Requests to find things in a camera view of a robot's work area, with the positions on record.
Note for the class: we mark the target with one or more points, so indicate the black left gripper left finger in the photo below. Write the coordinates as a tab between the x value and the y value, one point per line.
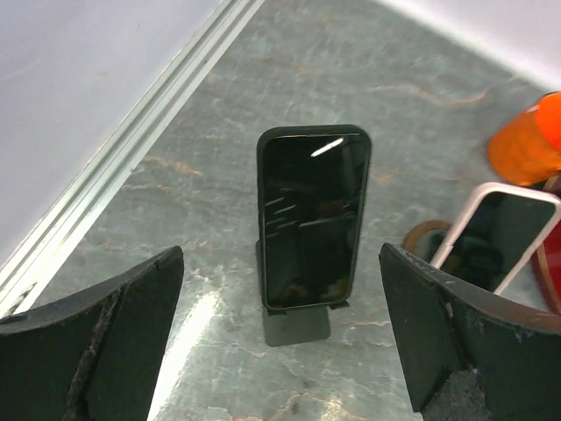
96	354

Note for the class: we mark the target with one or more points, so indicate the red round tray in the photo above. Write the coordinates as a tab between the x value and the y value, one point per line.
546	267

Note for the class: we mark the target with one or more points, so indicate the black phone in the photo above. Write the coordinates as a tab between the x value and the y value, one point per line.
312	183

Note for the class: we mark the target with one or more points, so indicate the grey stand on wooden base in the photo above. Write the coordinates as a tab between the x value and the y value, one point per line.
424	239

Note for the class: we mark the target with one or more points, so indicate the orange mug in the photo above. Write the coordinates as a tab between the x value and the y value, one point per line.
526	150

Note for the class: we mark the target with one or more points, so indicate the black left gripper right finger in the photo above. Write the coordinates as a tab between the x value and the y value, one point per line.
466	353

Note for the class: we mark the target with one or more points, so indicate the black folding phone stand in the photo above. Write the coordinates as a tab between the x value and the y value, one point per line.
295	310

